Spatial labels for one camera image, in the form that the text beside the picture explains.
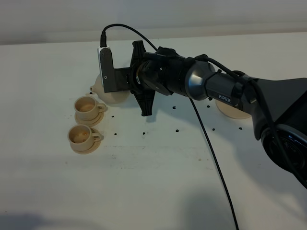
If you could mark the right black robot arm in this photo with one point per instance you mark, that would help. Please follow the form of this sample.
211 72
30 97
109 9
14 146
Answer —
278 107

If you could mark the near beige teacup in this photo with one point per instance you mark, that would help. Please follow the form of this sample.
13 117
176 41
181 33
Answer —
82 137

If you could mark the beige teacup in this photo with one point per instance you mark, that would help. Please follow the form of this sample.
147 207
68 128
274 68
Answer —
82 137
88 108

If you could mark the far beige cup saucer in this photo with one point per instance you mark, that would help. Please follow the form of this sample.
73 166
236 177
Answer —
94 121

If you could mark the beige cup saucer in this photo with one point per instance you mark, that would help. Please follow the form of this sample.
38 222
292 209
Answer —
94 121
90 150

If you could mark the far beige teacup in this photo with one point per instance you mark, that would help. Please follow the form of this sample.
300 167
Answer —
88 108

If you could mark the beige teapot saucer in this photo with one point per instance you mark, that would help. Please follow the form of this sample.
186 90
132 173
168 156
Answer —
231 112

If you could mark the beige teapot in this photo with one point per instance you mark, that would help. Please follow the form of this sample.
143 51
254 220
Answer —
108 97

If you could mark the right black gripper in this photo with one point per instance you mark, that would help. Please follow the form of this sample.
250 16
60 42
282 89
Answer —
148 73

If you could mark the near beige cup saucer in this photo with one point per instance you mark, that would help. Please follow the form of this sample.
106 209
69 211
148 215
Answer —
90 150

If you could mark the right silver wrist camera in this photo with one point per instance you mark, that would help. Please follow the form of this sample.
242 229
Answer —
105 66

